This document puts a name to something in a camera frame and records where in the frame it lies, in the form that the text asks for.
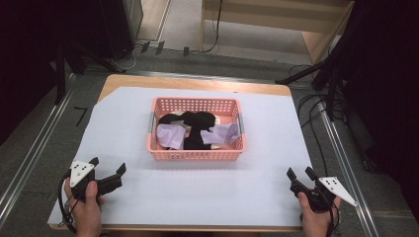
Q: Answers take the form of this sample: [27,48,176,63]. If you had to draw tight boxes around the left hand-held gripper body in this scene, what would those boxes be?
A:
[69,161,124,200]

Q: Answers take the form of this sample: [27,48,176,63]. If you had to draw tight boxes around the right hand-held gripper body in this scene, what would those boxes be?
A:
[290,177,359,213]

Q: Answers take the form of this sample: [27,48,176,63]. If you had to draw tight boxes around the person's right hand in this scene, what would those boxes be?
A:
[297,192,342,237]

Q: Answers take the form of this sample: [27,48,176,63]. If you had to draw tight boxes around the person's left hand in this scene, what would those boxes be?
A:
[63,179,107,237]

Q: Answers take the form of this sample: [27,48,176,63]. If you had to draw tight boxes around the lilac sock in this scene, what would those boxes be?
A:
[155,123,188,150]
[200,122,241,146]

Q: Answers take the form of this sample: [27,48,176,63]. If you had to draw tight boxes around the beige sock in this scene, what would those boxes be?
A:
[169,111,194,130]

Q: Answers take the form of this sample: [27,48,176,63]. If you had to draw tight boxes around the pink plastic basket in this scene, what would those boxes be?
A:
[146,96,247,162]

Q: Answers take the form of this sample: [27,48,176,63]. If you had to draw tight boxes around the white paper sheet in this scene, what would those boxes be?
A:
[47,86,313,228]

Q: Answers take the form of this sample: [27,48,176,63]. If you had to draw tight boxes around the black sock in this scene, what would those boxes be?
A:
[157,111,217,151]

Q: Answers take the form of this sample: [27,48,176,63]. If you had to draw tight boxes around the black metal stand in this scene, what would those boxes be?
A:
[48,36,126,106]
[276,19,367,123]

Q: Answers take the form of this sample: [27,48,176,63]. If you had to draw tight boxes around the black curtain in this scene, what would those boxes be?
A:
[340,0,419,225]
[0,0,112,146]

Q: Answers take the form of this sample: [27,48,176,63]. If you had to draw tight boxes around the dark cabinet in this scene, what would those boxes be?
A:
[98,0,144,61]

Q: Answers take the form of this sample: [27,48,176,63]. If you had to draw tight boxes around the wooden shelf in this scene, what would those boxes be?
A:
[199,0,356,65]

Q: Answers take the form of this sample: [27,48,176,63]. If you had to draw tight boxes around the metal floor rail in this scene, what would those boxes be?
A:
[0,73,79,229]
[317,101,380,237]

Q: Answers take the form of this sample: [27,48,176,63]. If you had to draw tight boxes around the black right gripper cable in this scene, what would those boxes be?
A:
[324,197,342,237]

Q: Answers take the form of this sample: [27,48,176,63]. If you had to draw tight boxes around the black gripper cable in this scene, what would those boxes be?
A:
[324,197,342,237]
[57,170,79,233]

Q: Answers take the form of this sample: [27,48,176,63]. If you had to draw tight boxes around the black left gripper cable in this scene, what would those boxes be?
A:
[57,170,79,233]

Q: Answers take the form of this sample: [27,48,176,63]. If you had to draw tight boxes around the black floor cables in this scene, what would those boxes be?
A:
[290,63,347,178]

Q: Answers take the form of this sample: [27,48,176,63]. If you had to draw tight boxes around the white floor cable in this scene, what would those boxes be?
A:
[110,43,146,71]

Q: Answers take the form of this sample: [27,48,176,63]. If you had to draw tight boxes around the black hanging cable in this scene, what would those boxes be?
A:
[201,0,224,54]

